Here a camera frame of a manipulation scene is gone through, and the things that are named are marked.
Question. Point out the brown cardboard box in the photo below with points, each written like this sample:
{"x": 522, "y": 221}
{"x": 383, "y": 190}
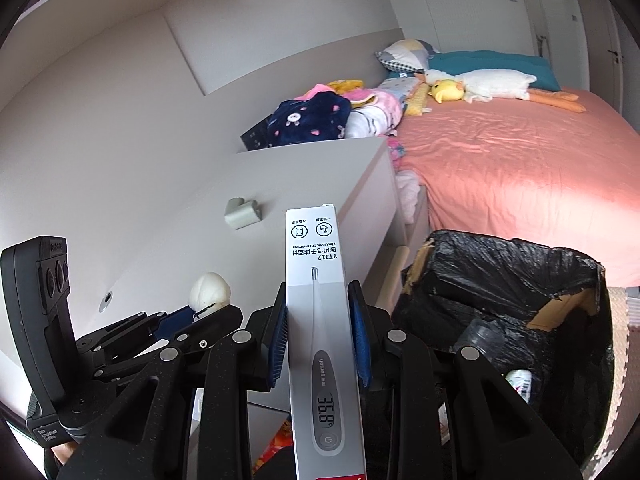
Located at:
{"x": 565, "y": 305}

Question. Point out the white goose plush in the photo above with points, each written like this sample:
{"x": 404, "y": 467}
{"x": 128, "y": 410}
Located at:
{"x": 500, "y": 82}

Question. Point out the teal pillow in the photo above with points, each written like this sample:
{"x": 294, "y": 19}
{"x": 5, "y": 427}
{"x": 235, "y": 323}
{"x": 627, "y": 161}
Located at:
{"x": 500, "y": 65}

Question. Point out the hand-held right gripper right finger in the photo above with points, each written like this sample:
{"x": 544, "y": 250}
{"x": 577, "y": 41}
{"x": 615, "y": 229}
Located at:
{"x": 361, "y": 340}

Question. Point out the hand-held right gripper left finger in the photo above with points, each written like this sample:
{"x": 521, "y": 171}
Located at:
{"x": 277, "y": 340}

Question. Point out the black switch panel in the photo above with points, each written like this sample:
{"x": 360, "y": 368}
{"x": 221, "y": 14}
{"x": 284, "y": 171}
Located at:
{"x": 255, "y": 135}

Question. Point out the bed with pink sheet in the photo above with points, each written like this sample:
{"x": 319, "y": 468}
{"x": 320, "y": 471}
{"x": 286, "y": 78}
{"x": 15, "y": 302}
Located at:
{"x": 510, "y": 160}

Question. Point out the white cloth pile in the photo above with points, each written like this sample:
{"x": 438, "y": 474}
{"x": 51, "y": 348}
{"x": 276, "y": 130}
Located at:
{"x": 407, "y": 195}

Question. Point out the round silver wall fitting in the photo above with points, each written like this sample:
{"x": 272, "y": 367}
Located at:
{"x": 106, "y": 300}

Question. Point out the patterned grey yellow pillow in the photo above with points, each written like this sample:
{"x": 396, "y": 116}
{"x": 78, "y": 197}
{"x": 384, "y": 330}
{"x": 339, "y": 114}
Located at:
{"x": 405, "y": 55}

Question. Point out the pink clothing pile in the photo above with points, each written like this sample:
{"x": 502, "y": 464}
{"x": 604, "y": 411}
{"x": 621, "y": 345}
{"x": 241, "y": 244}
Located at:
{"x": 375, "y": 105}

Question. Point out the clear plastic bottle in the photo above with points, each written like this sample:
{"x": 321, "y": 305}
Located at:
{"x": 477, "y": 337}

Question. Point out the navy fleece garment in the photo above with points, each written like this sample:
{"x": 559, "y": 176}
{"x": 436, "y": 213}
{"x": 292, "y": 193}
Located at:
{"x": 305, "y": 120}

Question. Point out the white printed packet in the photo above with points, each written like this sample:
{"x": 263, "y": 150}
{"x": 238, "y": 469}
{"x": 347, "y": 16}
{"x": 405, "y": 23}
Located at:
{"x": 520, "y": 384}

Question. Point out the grey nightstand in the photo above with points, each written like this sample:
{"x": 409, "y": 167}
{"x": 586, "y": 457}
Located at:
{"x": 300, "y": 175}

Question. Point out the grey plastic holder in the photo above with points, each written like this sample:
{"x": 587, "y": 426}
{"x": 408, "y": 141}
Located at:
{"x": 242, "y": 214}

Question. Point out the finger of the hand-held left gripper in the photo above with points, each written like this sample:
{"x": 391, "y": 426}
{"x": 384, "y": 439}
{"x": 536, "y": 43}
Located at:
{"x": 170, "y": 325}
{"x": 210, "y": 325}

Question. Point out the white thermometer box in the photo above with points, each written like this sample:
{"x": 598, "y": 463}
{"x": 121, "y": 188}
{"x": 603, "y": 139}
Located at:
{"x": 320, "y": 320}

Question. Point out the bin with black bag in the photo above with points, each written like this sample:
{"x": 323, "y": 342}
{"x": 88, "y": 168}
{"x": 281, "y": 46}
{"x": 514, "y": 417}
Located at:
{"x": 500, "y": 300}

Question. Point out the long yellow plush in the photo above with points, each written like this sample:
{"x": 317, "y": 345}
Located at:
{"x": 417, "y": 100}

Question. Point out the white paper ball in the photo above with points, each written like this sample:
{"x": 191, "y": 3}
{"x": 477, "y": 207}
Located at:
{"x": 210, "y": 290}

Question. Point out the yellow duck plush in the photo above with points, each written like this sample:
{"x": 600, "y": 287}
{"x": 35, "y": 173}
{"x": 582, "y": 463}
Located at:
{"x": 447, "y": 92}

